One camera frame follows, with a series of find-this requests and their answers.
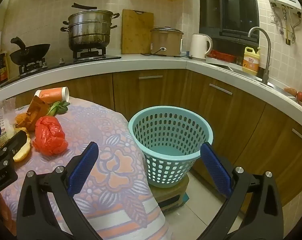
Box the beige slow cooker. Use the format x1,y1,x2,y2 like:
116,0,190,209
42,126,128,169
150,26,184,57

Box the yellow detergent bottle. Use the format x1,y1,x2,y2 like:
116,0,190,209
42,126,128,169
242,46,261,76

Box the black gas stove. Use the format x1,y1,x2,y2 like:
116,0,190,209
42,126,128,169
1,47,122,85

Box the red plastic tray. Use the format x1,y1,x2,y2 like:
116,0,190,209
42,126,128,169
207,49,236,63

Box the teal plastic basket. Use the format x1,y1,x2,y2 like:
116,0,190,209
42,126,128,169
128,106,214,188

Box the black power cord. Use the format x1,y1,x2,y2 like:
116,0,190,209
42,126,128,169
141,47,166,56

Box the steel sink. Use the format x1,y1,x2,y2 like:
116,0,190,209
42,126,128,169
203,61,302,110

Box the patterned pink tablecloth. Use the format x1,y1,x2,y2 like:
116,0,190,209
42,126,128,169
0,97,170,240

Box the wooden kitchen cabinet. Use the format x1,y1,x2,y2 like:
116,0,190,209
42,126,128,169
0,69,302,205

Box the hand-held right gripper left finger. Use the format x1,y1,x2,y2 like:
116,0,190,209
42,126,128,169
16,141,101,240

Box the green plastic stool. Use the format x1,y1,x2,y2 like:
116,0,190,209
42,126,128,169
151,174,190,212

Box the orange sweet potato piece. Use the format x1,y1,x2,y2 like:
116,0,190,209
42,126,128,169
16,112,40,132

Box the dark window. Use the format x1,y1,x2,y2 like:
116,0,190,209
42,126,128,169
199,0,260,45

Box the black wok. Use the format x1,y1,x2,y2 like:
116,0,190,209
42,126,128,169
10,37,51,65

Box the clear plastic bag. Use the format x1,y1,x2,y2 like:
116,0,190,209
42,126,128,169
0,97,17,137

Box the green leafy vegetable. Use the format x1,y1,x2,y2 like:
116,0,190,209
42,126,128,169
47,101,71,117

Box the wooden cutting board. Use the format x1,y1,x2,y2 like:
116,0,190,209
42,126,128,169
121,9,154,55

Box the orange paper cup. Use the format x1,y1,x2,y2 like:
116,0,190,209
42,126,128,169
34,87,70,105

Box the steel steamer pot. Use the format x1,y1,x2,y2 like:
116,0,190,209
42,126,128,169
61,2,120,52

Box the red plastic bag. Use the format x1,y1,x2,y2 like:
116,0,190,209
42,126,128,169
32,116,69,155

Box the white electric kettle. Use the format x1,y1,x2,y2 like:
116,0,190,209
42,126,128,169
189,34,213,61

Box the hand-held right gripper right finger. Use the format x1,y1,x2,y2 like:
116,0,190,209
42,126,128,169
200,142,284,240

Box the steel faucet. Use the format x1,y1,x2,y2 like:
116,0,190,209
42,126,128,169
248,27,272,85

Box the water heater pipes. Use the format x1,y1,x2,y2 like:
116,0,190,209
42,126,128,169
270,2,302,45

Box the yellow fruit peel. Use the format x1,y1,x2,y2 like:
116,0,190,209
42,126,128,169
13,127,31,162

